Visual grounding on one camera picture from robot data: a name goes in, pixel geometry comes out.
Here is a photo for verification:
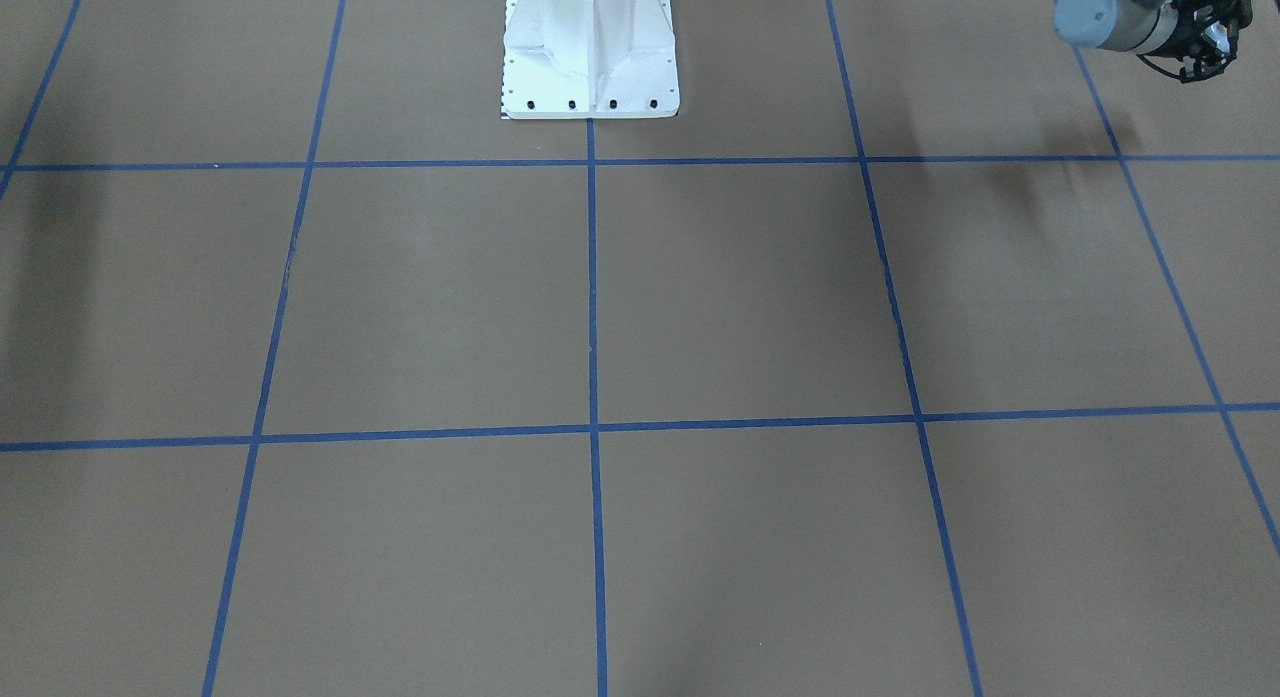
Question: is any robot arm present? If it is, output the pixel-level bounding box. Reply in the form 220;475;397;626
1053;0;1201;56

